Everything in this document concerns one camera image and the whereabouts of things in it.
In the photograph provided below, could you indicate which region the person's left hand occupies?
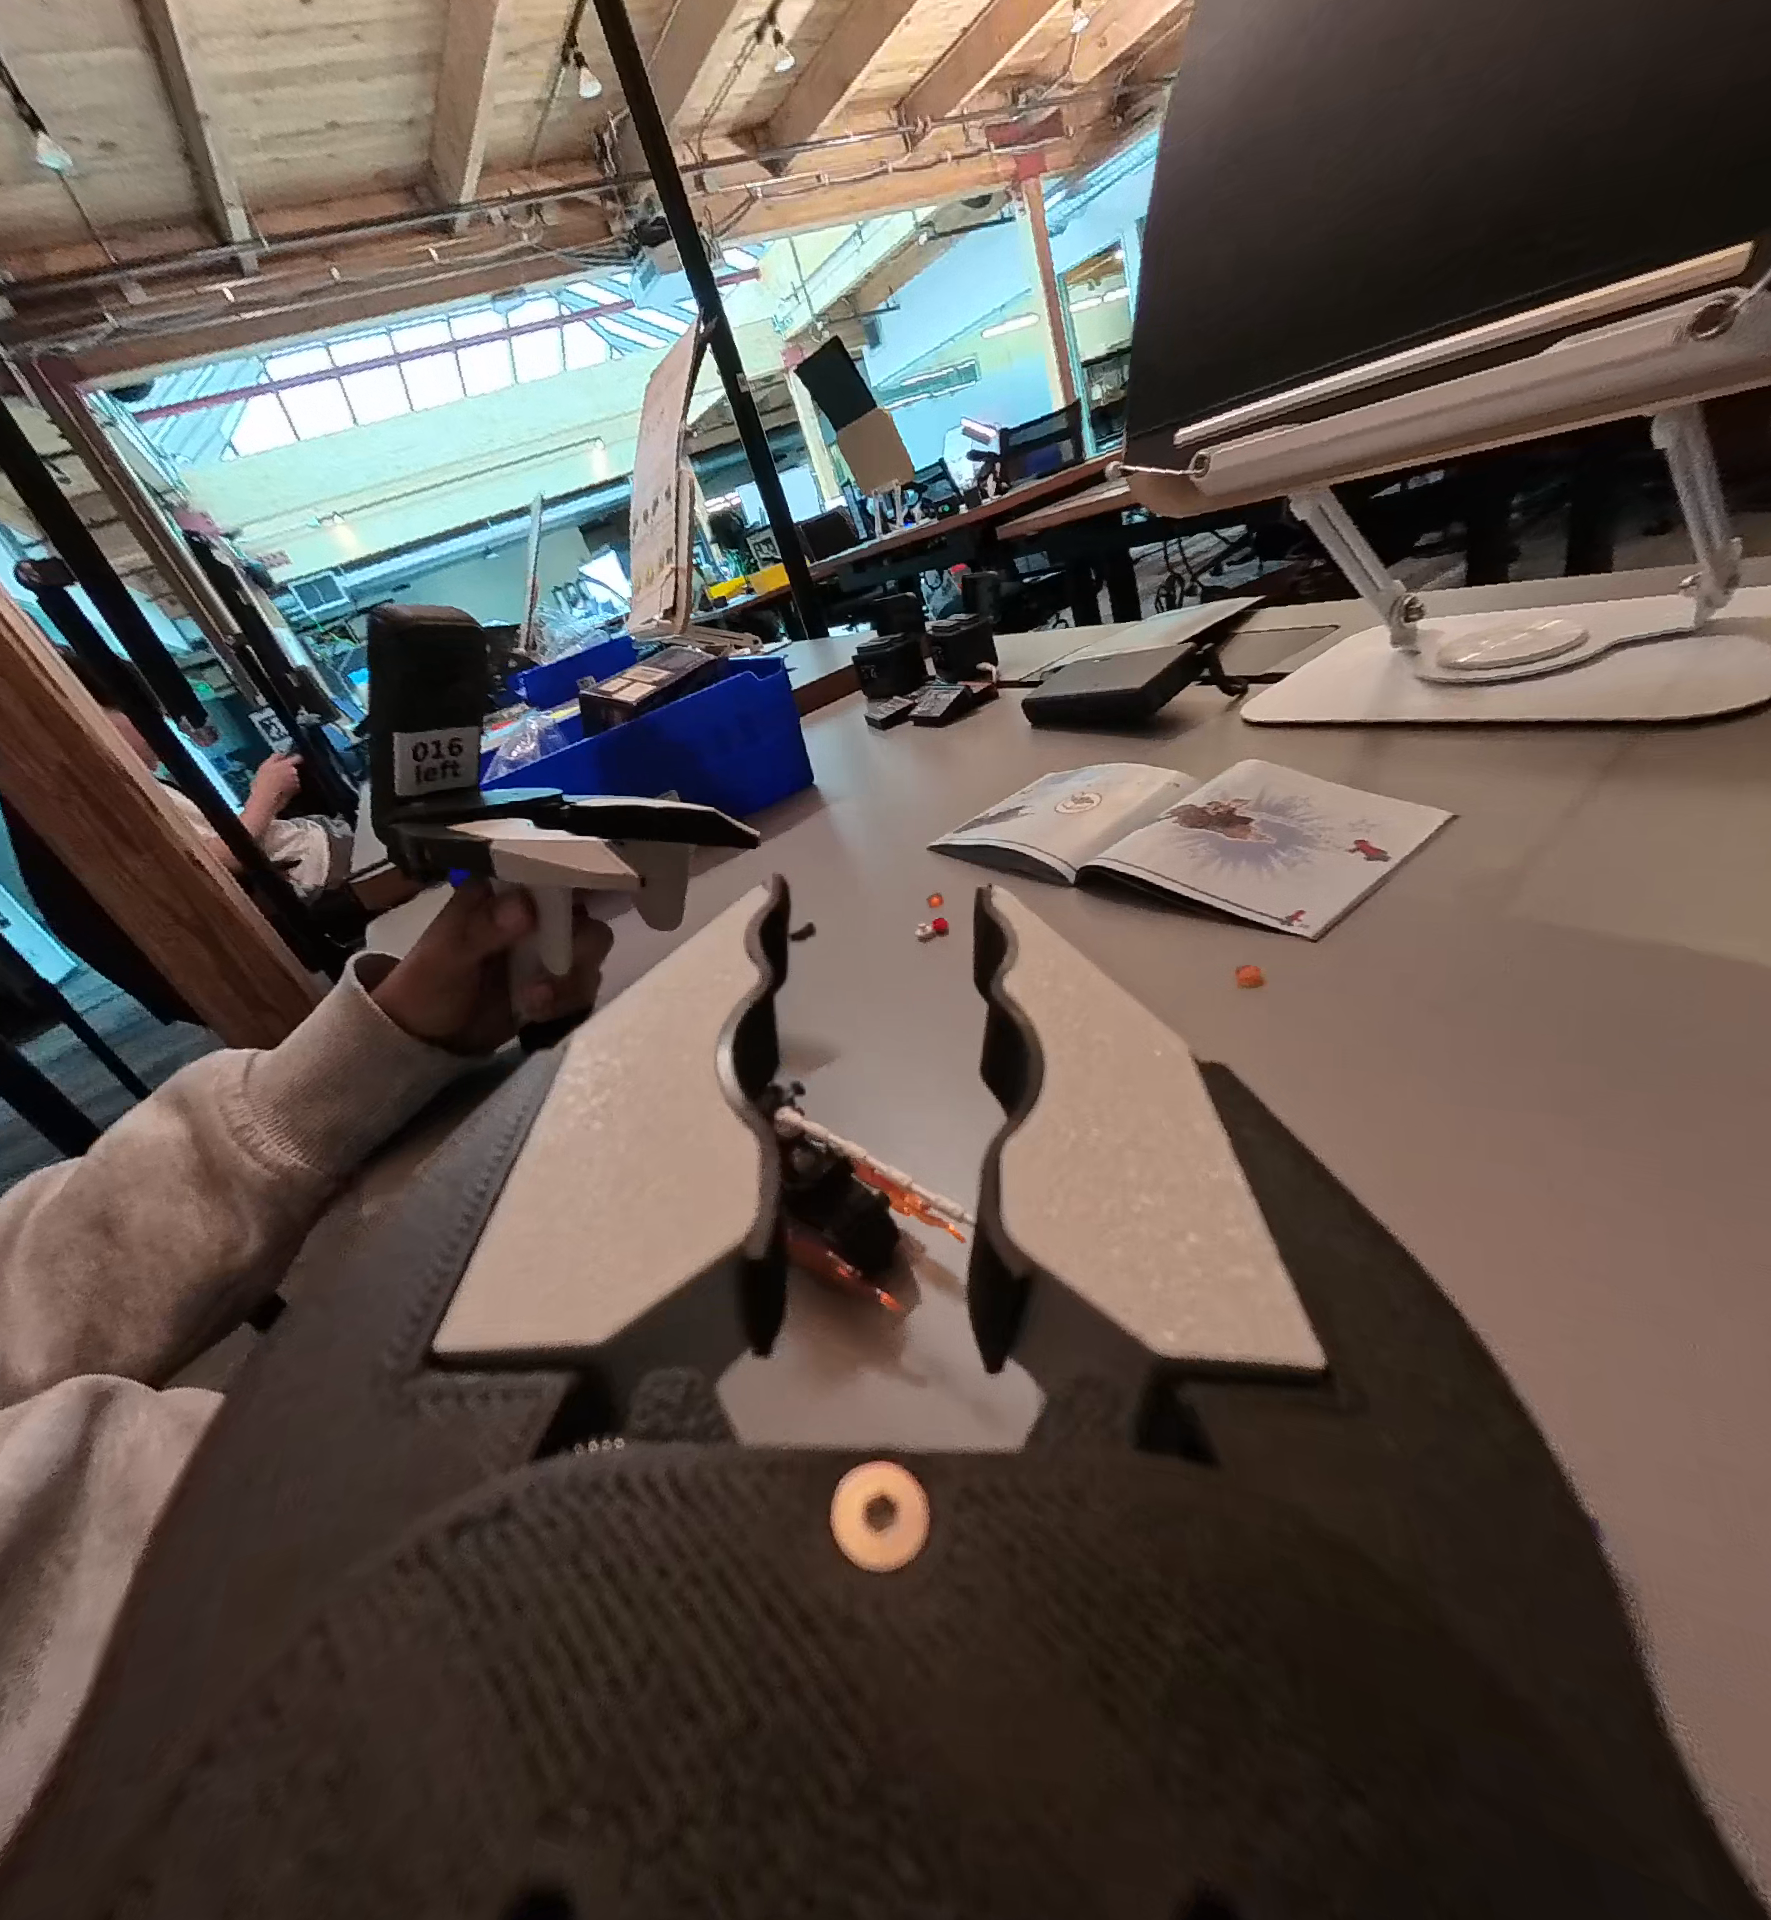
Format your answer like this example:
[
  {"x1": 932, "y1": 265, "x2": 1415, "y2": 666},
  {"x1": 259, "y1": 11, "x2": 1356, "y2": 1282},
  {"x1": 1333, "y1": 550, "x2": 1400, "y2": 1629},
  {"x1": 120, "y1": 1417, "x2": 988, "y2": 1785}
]
[{"x1": 376, "y1": 882, "x2": 619, "y2": 1055}]

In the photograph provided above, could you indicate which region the person's left forearm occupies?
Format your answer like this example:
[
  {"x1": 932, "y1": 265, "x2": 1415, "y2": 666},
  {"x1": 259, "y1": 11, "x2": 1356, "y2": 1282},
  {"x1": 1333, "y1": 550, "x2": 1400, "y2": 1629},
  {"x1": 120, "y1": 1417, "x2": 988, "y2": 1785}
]
[{"x1": 0, "y1": 951, "x2": 474, "y2": 1427}]

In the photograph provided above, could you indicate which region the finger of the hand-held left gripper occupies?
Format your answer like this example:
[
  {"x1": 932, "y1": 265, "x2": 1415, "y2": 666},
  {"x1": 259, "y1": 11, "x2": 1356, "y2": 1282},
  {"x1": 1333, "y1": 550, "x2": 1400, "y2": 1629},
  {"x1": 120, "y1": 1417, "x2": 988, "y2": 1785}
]
[
  {"x1": 532, "y1": 791, "x2": 765, "y2": 851},
  {"x1": 447, "y1": 816, "x2": 701, "y2": 935}
]

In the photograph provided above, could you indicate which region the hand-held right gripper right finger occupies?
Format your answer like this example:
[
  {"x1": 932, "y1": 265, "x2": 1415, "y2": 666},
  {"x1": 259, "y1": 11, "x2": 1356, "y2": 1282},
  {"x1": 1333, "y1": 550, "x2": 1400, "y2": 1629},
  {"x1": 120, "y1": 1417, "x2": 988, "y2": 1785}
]
[{"x1": 967, "y1": 882, "x2": 1333, "y2": 1427}]

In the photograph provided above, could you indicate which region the lego motorcycle model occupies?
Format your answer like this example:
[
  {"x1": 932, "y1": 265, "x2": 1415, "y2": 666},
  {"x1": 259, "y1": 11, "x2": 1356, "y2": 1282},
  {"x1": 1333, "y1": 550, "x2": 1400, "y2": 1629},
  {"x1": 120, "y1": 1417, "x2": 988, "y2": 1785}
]
[{"x1": 763, "y1": 1076, "x2": 978, "y2": 1319}]

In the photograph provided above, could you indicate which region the black desk mat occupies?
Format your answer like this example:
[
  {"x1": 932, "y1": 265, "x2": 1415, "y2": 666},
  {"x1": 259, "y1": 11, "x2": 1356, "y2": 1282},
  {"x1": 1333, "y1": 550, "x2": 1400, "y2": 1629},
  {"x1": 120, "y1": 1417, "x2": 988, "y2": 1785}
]
[{"x1": 1208, "y1": 622, "x2": 1344, "y2": 683}]

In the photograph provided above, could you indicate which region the white metal stand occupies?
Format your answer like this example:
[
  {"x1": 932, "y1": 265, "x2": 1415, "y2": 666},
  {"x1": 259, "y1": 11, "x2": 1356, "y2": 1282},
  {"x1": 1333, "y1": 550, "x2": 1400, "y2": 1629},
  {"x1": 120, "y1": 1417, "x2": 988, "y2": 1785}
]
[{"x1": 1111, "y1": 285, "x2": 1771, "y2": 729}]

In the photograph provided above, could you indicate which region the long black pole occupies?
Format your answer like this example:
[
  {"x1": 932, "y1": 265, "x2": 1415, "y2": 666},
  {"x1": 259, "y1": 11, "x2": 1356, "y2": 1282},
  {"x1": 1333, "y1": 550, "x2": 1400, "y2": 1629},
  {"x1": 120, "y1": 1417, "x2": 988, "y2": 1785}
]
[{"x1": 593, "y1": 0, "x2": 830, "y2": 639}]

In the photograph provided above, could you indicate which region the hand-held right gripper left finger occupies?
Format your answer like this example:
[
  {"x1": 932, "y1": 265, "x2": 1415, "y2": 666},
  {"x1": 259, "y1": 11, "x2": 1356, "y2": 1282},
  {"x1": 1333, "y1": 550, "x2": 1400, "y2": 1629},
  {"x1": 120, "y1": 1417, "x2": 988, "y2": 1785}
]
[{"x1": 432, "y1": 874, "x2": 798, "y2": 1403}]

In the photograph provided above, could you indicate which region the blue plastic bin white tag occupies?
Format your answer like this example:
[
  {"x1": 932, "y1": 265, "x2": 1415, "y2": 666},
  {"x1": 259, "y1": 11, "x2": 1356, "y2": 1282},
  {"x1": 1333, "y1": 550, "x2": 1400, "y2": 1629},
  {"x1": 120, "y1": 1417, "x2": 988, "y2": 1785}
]
[
  {"x1": 507, "y1": 637, "x2": 642, "y2": 710},
  {"x1": 480, "y1": 660, "x2": 815, "y2": 818}
]

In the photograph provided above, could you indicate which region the wooden desk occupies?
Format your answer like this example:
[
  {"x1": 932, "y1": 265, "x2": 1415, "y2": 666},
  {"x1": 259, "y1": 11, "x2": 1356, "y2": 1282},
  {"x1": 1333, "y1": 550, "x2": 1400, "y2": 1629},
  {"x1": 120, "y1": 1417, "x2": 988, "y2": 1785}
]
[{"x1": 811, "y1": 450, "x2": 1127, "y2": 602}]

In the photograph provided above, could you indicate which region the lego instruction booklet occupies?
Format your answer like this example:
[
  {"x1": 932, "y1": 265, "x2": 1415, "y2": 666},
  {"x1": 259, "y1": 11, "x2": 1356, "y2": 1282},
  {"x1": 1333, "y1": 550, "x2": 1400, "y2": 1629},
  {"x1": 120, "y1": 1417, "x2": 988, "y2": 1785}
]
[{"x1": 928, "y1": 756, "x2": 1458, "y2": 943}]

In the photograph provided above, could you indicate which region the wooden pillar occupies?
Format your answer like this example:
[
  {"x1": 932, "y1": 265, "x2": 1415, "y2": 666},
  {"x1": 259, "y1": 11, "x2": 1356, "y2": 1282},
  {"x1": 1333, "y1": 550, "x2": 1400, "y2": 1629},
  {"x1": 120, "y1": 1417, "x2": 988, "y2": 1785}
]
[{"x1": 0, "y1": 494, "x2": 330, "y2": 1051}]

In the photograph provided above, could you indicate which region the black charger box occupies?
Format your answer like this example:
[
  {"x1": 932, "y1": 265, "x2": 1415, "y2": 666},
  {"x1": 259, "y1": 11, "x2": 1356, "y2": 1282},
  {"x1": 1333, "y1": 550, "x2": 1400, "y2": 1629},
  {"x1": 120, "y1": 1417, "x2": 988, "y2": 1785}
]
[{"x1": 1021, "y1": 645, "x2": 1202, "y2": 731}]

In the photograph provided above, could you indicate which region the dark cardboard box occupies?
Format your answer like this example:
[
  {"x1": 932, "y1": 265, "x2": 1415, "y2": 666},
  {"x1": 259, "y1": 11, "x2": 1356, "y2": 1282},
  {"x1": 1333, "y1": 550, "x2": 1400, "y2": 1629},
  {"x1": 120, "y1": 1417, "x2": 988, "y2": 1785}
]
[{"x1": 580, "y1": 641, "x2": 722, "y2": 737}]

